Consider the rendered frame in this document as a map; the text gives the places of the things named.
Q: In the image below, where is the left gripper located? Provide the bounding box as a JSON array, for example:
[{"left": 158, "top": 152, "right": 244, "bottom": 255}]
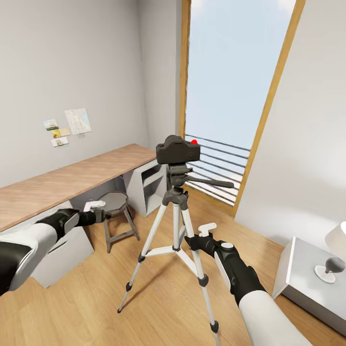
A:
[{"left": 84, "top": 211, "right": 113, "bottom": 226}]

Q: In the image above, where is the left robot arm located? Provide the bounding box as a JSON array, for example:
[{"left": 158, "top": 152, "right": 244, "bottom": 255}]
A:
[{"left": 0, "top": 200, "right": 113, "bottom": 296}]

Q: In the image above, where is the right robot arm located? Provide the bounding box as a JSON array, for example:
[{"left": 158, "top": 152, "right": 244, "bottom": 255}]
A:
[{"left": 184, "top": 222, "right": 313, "bottom": 346}]

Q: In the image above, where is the camera tripod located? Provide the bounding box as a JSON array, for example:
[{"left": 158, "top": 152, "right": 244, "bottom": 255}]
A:
[{"left": 117, "top": 162, "right": 234, "bottom": 346}]

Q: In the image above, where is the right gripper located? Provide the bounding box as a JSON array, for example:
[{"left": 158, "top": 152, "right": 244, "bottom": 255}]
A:
[{"left": 184, "top": 233, "right": 215, "bottom": 253}]

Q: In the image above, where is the digital camera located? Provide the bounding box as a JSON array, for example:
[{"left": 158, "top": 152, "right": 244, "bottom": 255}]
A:
[{"left": 156, "top": 135, "right": 200, "bottom": 164}]

